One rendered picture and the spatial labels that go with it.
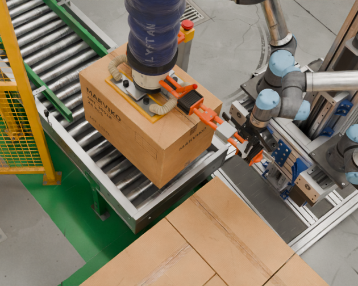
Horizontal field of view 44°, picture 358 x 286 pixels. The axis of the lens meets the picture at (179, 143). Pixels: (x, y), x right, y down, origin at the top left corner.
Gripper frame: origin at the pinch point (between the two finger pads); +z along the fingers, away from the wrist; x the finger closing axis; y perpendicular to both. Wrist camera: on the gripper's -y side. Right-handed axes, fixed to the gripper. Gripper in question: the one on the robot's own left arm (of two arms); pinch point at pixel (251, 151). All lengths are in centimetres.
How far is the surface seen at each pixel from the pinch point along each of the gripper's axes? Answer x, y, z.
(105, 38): -35, 138, 61
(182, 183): 5, 27, 60
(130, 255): 51, 19, 67
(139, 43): 10, 59, -24
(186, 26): -47, 81, 17
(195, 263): 30, -7, 67
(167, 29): 3, 51, -33
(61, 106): 23, 109, 57
